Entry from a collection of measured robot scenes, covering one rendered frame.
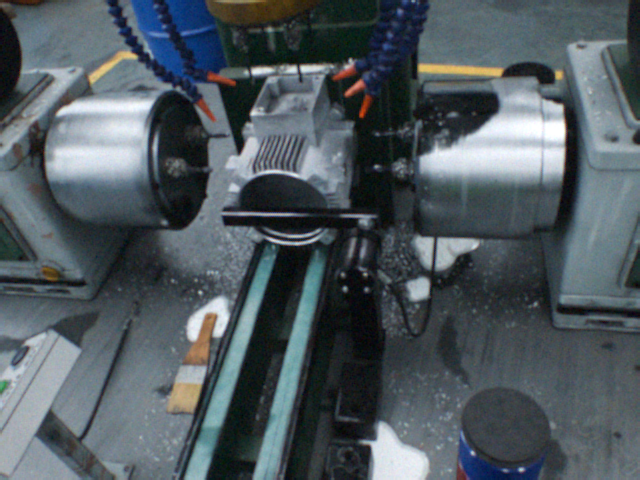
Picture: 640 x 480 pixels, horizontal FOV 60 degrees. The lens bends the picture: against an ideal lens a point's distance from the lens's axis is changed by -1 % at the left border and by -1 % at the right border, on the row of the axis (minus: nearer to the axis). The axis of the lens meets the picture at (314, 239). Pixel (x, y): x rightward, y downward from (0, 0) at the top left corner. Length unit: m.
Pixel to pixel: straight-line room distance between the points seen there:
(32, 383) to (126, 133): 0.41
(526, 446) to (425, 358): 0.54
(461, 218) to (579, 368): 0.31
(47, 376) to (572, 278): 0.74
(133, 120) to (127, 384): 0.45
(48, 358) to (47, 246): 0.41
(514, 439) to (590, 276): 0.53
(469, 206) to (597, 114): 0.20
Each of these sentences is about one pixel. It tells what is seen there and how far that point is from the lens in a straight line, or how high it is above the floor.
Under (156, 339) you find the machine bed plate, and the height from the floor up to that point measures 0.80.
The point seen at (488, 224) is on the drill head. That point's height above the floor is 1.02.
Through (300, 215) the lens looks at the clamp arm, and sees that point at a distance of 0.86.
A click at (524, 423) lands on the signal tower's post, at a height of 1.22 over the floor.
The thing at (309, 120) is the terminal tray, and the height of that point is 1.13.
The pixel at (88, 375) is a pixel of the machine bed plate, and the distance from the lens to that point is 1.09.
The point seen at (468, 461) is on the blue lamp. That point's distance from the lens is 0.44.
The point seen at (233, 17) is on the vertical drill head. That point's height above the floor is 1.31.
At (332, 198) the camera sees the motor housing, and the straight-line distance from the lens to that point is 0.86.
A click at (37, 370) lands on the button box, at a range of 0.76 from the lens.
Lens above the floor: 1.59
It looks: 44 degrees down
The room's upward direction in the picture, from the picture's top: 11 degrees counter-clockwise
